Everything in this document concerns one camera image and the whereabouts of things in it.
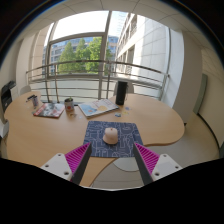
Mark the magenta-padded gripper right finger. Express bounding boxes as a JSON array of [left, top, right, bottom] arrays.
[[132, 142, 184, 186]]

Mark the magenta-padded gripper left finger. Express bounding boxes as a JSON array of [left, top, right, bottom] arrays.
[[40, 142, 93, 186]]

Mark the white chair with wooden legs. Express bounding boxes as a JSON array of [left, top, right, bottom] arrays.
[[0, 119, 9, 139]]

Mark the pale pink computer mouse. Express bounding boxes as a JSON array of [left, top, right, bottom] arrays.
[[102, 126, 119, 146]]

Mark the black and white printer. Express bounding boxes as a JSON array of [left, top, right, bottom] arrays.
[[0, 80, 18, 111]]

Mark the red cover magazine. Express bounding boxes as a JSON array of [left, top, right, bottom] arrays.
[[32, 102, 66, 119]]

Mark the black cylindrical bottle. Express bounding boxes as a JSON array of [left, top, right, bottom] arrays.
[[114, 80, 129, 106]]

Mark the metal balcony railing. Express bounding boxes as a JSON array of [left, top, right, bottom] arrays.
[[25, 59, 170, 101]]

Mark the blue patterned mouse pad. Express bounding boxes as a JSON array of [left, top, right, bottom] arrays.
[[82, 120, 145, 158]]

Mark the light blue illustrated book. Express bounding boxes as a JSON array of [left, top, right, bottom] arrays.
[[77, 98, 120, 119]]

